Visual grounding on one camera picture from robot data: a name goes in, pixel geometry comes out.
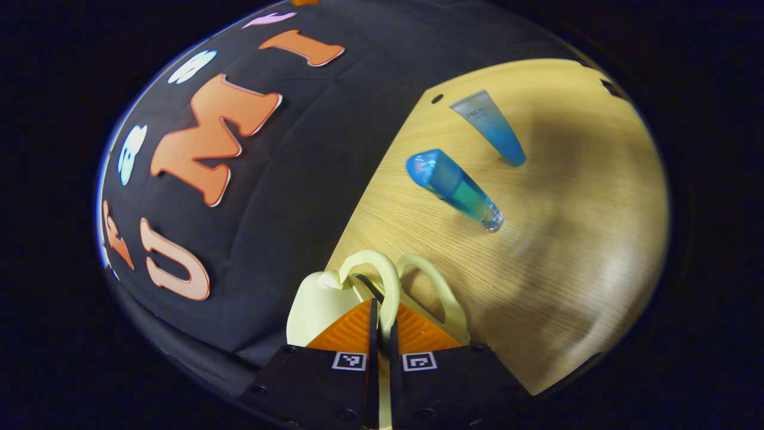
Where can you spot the pale yellow suitcase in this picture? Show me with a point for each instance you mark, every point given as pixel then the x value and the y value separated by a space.
pixel 319 304

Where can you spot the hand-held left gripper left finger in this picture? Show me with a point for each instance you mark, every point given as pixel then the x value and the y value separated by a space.
pixel 373 334

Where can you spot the blue skin care bottle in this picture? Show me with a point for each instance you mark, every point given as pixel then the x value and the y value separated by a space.
pixel 453 188

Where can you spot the black backdrop cloth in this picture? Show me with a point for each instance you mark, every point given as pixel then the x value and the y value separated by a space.
pixel 310 167

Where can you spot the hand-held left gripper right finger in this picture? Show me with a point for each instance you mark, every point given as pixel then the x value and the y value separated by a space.
pixel 394 352

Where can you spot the translucent blue skin care tube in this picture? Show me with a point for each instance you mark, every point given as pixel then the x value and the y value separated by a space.
pixel 492 128

